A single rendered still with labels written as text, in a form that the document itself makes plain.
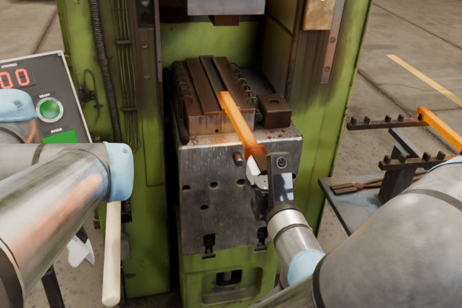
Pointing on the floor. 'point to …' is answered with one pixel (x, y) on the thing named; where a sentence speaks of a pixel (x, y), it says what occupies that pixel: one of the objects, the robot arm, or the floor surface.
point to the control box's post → (52, 291)
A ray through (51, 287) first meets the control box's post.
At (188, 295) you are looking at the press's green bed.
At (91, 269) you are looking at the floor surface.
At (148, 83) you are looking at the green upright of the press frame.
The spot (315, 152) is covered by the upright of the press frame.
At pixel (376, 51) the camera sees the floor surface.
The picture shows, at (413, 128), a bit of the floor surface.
